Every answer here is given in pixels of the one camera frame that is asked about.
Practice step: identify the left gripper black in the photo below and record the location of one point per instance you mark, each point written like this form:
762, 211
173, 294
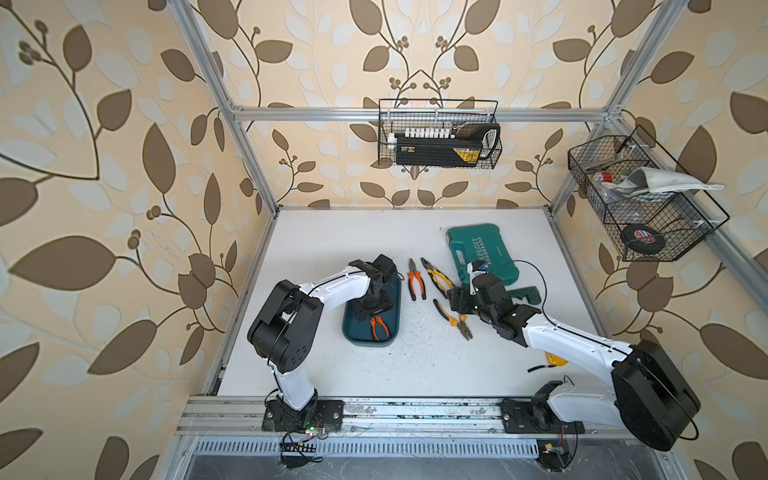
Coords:
366, 312

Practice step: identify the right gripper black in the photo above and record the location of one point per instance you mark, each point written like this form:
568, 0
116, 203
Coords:
458, 300

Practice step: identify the orange handled pliers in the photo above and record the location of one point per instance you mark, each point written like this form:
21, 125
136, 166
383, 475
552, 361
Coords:
416, 286

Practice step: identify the yellow handled pliers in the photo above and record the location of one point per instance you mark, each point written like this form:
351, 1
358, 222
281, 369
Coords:
455, 320

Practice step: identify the orange long nose pliers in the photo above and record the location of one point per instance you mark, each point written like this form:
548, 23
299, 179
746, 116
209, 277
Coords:
379, 329

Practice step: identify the yellow black combination pliers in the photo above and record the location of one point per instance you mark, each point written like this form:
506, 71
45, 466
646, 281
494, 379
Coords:
438, 278

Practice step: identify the teal plastic storage box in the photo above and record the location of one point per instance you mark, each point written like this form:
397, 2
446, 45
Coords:
359, 333

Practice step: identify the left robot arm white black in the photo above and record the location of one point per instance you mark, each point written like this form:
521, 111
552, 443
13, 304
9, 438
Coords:
284, 330

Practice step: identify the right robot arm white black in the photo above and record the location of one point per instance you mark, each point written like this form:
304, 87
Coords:
643, 391

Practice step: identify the black yellow tool box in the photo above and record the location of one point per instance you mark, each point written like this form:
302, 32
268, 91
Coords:
468, 146

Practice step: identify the green black hand tool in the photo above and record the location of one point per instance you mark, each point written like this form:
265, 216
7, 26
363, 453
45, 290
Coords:
530, 295

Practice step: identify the green tool case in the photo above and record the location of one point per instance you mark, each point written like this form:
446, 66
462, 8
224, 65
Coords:
481, 242

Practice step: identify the yellow tape measure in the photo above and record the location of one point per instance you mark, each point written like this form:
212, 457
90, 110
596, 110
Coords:
554, 361

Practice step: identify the black red wheel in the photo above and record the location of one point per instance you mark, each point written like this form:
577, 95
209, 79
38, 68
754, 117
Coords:
642, 239

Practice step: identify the grey cloth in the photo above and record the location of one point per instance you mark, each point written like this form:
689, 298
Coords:
647, 180

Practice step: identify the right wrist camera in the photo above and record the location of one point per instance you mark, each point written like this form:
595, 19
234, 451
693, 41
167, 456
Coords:
477, 270

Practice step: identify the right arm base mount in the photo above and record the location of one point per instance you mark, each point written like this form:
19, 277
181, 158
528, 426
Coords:
534, 417

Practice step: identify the back wire basket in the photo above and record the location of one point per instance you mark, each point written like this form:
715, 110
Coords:
398, 115

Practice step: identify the wire basket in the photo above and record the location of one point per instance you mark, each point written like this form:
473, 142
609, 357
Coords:
398, 115
684, 218

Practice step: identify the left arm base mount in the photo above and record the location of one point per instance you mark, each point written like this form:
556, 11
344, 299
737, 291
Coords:
319, 416

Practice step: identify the right wire basket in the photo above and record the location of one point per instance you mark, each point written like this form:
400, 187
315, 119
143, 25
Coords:
684, 218

